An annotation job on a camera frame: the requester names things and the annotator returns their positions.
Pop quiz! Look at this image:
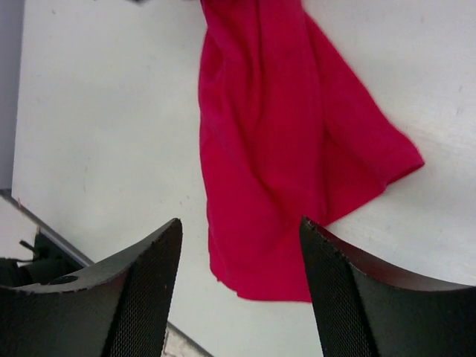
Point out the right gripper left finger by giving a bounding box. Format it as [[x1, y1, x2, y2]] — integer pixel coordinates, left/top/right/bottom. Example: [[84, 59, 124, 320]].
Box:
[[1, 218, 182, 357]]

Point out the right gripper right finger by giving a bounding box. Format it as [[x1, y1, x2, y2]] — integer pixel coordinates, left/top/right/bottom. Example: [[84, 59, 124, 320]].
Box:
[[300, 218, 475, 356]]

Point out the red t shirt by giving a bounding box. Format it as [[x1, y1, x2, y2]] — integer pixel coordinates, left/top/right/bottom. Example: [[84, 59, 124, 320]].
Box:
[[198, 1, 424, 302]]

